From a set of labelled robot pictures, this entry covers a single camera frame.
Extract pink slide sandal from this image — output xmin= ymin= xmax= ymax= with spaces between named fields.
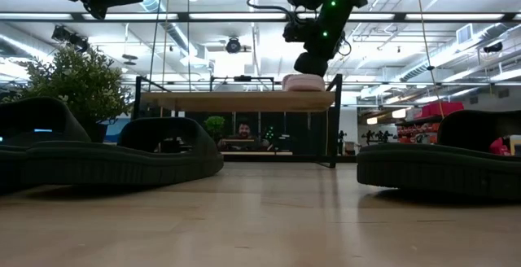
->
xmin=282 ymin=73 xmax=326 ymax=93

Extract small green background plant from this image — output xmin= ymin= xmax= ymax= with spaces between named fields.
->
xmin=203 ymin=115 xmax=227 ymax=142

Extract wooden shelf with black frame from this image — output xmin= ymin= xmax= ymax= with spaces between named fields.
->
xmin=132 ymin=73 xmax=344 ymax=169

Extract black slide sandal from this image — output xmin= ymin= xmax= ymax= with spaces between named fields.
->
xmin=0 ymin=95 xmax=93 ymax=190
xmin=20 ymin=116 xmax=225 ymax=187
xmin=357 ymin=109 xmax=521 ymax=201

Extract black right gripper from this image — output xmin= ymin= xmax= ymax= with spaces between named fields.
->
xmin=293 ymin=51 xmax=329 ymax=77

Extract black overhead camera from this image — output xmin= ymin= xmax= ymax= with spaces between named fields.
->
xmin=225 ymin=37 xmax=243 ymax=55

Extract green potted plant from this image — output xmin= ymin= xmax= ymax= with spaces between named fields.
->
xmin=2 ymin=45 xmax=134 ymax=144

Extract red storage bins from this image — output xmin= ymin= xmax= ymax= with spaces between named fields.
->
xmin=414 ymin=101 xmax=465 ymax=118

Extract yellow hanging rope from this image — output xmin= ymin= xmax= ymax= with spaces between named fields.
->
xmin=414 ymin=0 xmax=445 ymax=112

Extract black rack with orange bins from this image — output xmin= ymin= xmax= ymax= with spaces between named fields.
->
xmin=396 ymin=115 xmax=445 ymax=144

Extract black ceiling spotlight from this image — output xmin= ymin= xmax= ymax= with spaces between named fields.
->
xmin=50 ymin=24 xmax=90 ymax=53

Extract silver air duct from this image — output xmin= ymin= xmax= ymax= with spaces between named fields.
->
xmin=398 ymin=22 xmax=521 ymax=84

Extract black horizontal rig beam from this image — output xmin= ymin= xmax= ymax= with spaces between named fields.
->
xmin=0 ymin=11 xmax=521 ymax=23

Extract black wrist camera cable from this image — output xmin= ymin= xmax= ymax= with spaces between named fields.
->
xmin=246 ymin=0 xmax=295 ymax=20

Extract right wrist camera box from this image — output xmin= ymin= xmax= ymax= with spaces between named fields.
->
xmin=282 ymin=18 xmax=310 ymax=43

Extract person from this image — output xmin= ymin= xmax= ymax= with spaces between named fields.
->
xmin=217 ymin=120 xmax=272 ymax=152

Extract black hanging cable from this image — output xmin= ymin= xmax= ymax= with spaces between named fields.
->
xmin=147 ymin=0 xmax=165 ymax=81

